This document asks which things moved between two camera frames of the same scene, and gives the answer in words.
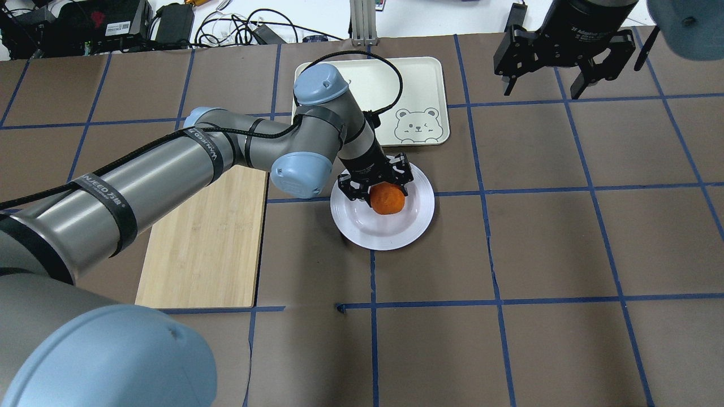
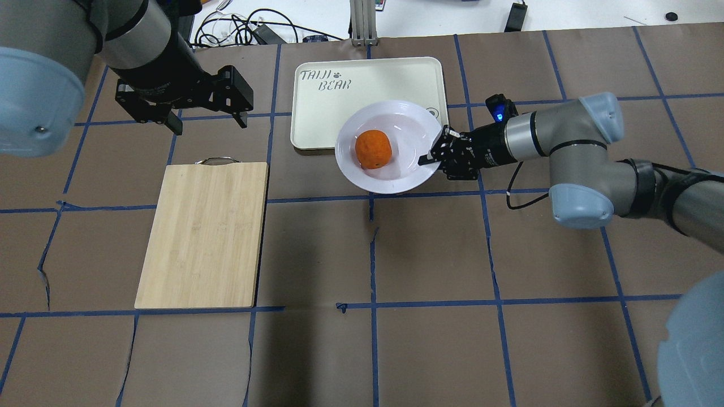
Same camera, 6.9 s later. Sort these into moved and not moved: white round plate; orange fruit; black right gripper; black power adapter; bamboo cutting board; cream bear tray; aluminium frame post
Moved: white round plate; black right gripper; orange fruit
Not moved: black power adapter; bamboo cutting board; aluminium frame post; cream bear tray
